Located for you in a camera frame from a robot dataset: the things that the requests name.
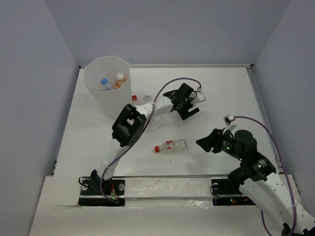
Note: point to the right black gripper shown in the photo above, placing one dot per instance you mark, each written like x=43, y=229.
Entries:
x=212, y=140

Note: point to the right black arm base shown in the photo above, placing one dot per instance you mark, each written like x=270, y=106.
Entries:
x=224, y=195

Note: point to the clear bottle blue cap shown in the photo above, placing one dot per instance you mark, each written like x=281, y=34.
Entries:
x=103, y=86

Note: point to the orange tea bottle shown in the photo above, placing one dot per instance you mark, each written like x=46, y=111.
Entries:
x=120, y=80

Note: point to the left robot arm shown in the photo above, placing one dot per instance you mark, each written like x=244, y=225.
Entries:
x=132, y=122

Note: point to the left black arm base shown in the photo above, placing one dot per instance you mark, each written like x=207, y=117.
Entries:
x=112, y=196

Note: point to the clear unlabelled crushed bottle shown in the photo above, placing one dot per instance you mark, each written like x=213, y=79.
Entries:
x=156, y=122

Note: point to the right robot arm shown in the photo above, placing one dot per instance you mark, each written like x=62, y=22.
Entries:
x=257, y=178

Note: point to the crushed red cap cola bottle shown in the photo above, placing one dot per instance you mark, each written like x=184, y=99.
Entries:
x=171, y=147

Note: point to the red cap red label bottle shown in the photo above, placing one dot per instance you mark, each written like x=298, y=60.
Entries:
x=136, y=101

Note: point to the white octagonal plastic bin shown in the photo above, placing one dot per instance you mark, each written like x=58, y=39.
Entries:
x=112, y=102

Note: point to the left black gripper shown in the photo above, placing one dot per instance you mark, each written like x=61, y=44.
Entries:
x=184, y=114

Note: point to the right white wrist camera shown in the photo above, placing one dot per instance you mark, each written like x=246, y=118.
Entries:
x=230, y=122

